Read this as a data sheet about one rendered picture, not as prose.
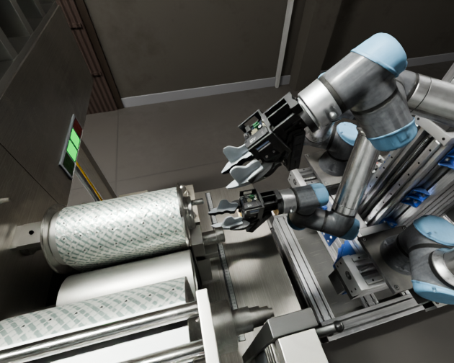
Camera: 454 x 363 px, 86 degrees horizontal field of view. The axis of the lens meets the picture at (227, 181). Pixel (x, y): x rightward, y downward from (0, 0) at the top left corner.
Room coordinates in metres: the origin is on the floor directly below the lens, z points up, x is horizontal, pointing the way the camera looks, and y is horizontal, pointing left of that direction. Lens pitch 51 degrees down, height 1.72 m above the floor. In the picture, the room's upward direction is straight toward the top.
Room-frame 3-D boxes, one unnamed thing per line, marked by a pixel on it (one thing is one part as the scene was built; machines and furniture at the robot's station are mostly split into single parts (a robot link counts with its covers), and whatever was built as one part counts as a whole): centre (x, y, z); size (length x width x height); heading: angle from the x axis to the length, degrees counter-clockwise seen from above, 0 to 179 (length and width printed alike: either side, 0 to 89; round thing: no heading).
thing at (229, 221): (0.35, 0.00, 1.11); 0.09 x 0.03 x 0.06; 113
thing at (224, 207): (0.40, 0.01, 1.11); 0.09 x 0.03 x 0.06; 95
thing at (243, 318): (0.07, -0.04, 1.33); 0.06 x 0.03 x 0.03; 103
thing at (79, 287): (0.15, 0.20, 1.17); 0.26 x 0.12 x 0.12; 103
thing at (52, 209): (0.23, 0.35, 1.25); 0.15 x 0.01 x 0.15; 13
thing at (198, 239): (0.27, 0.05, 1.05); 0.06 x 0.05 x 0.31; 103
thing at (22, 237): (0.22, 0.39, 1.28); 0.06 x 0.05 x 0.02; 103
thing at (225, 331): (0.05, 0.02, 1.33); 0.06 x 0.06 x 0.06; 13
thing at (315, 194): (0.44, -0.25, 1.11); 0.11 x 0.08 x 0.09; 104
